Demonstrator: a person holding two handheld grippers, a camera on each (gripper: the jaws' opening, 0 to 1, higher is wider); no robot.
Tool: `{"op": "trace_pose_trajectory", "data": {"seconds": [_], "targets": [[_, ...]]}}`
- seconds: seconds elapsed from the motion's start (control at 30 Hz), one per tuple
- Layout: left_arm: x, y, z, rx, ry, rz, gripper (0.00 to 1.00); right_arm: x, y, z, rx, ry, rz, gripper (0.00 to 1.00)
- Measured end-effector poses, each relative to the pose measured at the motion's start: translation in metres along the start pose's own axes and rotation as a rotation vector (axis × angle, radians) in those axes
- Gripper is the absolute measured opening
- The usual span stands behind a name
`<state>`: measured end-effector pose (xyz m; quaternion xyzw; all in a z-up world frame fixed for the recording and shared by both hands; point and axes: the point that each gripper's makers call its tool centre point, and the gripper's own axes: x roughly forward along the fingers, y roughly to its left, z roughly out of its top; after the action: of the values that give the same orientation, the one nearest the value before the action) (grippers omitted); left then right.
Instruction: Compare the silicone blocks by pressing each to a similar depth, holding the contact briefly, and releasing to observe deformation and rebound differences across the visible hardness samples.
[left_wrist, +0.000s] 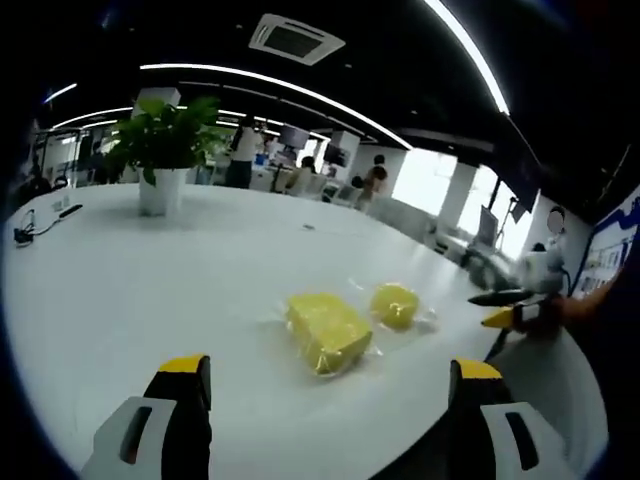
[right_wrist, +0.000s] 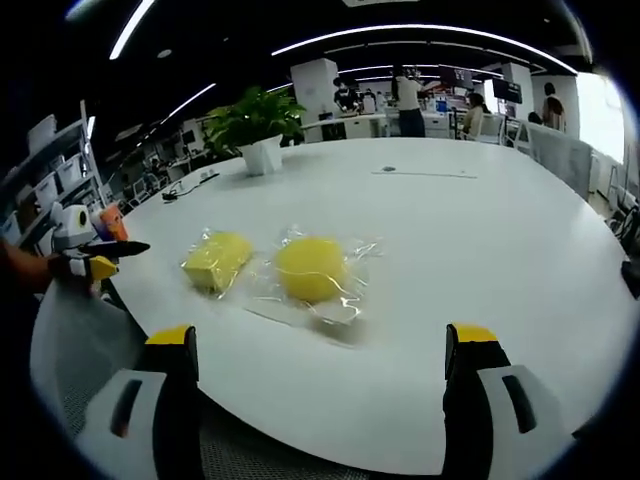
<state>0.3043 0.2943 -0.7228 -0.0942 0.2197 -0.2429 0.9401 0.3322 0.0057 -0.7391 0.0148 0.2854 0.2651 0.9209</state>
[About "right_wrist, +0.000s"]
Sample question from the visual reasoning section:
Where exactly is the black chair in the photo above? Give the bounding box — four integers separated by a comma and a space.
619, 255, 640, 300

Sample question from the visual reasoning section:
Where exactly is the white plant pot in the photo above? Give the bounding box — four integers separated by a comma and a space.
240, 133, 284, 177

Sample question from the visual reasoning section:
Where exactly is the black cable on table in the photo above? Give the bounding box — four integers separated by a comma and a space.
160, 172, 221, 202

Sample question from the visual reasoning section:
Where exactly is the green potted plant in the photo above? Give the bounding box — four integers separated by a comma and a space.
202, 85, 307, 160

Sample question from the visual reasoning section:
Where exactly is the white storage shelf with bins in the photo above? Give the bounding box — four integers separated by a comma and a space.
0, 99, 109, 251

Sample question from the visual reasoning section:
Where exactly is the rectangular yellow silicone block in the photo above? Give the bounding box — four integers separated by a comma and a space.
180, 230, 255, 297

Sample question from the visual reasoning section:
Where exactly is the white office chair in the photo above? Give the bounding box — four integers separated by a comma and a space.
499, 119, 532, 150

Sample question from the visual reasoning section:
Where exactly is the orange box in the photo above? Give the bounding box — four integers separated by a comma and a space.
98, 205, 129, 242

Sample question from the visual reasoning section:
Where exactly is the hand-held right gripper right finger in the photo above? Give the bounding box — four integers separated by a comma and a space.
441, 322, 576, 480

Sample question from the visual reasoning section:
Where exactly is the hanging dark monitor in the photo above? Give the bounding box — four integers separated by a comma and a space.
491, 77, 524, 105

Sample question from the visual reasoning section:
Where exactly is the white counter desk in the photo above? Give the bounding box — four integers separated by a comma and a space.
300, 112, 396, 145

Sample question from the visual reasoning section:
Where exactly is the flat table cable cover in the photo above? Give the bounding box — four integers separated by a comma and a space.
370, 164, 479, 180

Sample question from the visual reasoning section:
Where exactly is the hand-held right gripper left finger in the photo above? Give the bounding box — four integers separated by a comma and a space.
75, 324, 202, 480

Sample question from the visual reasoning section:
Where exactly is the round yellow silicone block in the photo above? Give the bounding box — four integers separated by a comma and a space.
274, 236, 350, 304

